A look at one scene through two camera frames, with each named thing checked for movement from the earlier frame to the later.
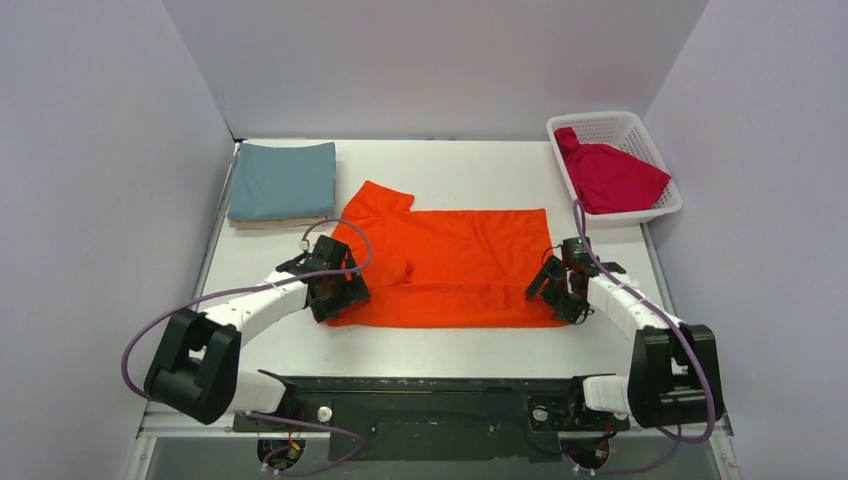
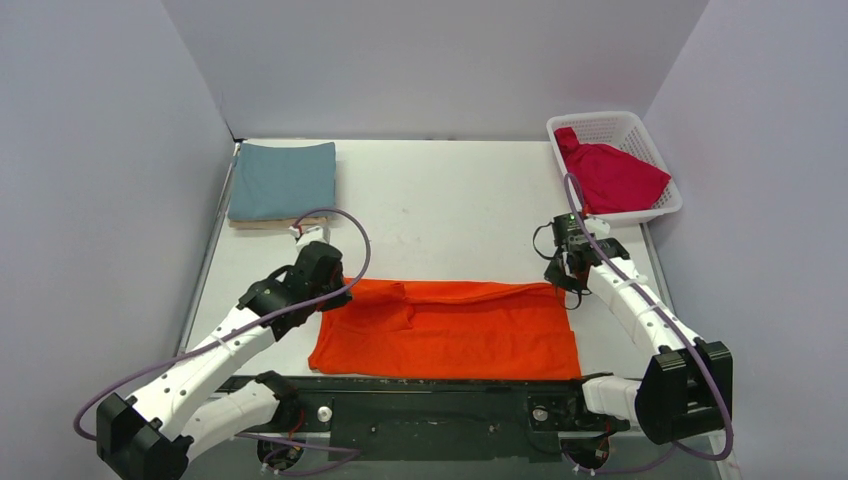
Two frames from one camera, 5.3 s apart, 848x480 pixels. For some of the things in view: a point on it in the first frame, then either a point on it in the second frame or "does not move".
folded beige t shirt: x=274 y=224 does not move
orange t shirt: x=448 y=268 → x=448 y=330
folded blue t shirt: x=282 y=182 does not move
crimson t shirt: x=609 y=179 does not move
